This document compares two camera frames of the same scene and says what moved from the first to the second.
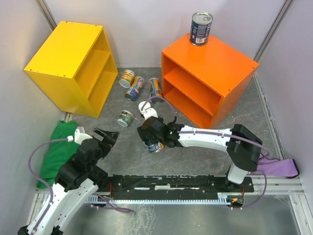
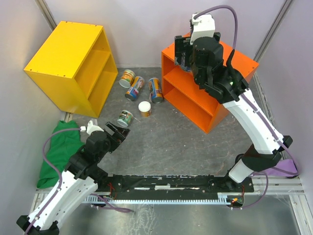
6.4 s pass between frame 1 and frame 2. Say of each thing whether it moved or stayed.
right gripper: moved
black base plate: stayed
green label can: stayed
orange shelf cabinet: stayed
